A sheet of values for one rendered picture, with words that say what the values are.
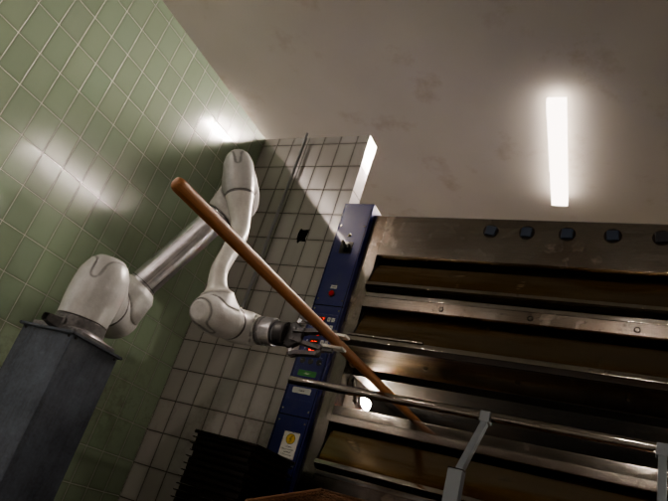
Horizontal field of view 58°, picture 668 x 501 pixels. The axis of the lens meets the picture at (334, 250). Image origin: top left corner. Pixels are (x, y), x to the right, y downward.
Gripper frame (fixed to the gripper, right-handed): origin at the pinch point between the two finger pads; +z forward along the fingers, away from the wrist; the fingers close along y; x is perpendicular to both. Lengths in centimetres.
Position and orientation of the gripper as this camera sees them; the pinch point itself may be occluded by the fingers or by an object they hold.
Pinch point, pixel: (335, 342)
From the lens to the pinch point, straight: 175.9
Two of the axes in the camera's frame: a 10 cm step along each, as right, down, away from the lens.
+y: -2.8, 8.7, -4.1
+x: -3.7, -5.0, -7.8
